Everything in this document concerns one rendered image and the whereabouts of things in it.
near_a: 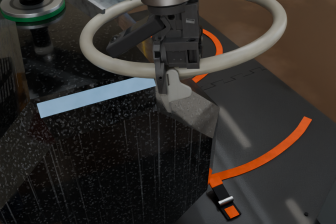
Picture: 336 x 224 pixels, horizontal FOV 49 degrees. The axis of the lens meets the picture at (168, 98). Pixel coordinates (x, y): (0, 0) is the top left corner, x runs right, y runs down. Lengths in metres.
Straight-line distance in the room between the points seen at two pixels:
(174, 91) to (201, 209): 1.06
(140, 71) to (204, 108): 0.53
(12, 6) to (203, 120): 0.76
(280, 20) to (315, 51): 2.01
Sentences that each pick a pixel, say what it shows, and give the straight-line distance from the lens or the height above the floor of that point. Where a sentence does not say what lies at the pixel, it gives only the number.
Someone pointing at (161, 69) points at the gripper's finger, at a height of 1.05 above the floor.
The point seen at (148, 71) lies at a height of 1.01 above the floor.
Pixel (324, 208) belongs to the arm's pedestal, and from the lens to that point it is 1.69.
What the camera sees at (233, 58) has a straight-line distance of 0.70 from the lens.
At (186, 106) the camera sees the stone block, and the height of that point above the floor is 0.69.
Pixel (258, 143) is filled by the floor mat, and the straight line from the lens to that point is 1.98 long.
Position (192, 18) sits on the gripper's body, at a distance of 0.63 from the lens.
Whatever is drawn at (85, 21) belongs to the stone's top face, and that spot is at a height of 0.83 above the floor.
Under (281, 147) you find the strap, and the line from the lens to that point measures 1.99.
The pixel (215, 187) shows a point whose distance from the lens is 1.70.
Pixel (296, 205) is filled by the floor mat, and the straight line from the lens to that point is 1.78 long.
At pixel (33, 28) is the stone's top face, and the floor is 0.83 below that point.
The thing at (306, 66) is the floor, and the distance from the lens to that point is 2.66.
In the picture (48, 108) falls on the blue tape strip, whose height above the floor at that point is 0.81.
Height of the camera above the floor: 1.42
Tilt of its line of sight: 40 degrees down
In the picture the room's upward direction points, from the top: straight up
